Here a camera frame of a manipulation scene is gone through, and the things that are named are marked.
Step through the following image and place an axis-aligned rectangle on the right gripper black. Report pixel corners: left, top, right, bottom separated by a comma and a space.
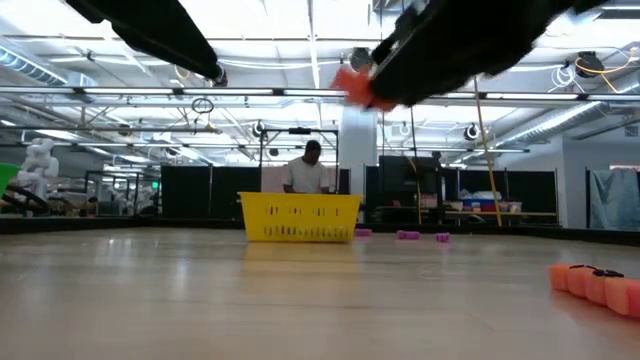
369, 0, 609, 107

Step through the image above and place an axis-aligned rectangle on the orange plastic toy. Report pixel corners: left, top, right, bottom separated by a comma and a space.
329, 66, 399, 112
547, 262, 640, 320

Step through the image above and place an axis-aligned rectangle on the black equipment rack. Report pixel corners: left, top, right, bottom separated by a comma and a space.
378, 154, 445, 225

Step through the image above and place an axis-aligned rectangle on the person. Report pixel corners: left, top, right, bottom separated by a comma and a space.
282, 139, 331, 195

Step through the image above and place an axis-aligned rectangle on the black partition panel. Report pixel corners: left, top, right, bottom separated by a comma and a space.
159, 164, 261, 221

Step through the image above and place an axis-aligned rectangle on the work table with boxes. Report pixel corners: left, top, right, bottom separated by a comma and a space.
442, 188, 559, 227

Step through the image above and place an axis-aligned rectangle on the yellow plastic basket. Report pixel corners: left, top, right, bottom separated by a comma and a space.
238, 192, 362, 244

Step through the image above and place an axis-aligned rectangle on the grey hanging cloth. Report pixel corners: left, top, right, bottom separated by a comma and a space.
589, 167, 640, 231

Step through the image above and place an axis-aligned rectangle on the black overhead camera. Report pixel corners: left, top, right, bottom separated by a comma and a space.
348, 47, 374, 74

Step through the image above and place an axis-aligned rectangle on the yellow cable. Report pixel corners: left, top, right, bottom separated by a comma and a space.
472, 77, 504, 228

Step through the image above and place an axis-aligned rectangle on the black camera stand frame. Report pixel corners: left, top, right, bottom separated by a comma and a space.
257, 126, 340, 195

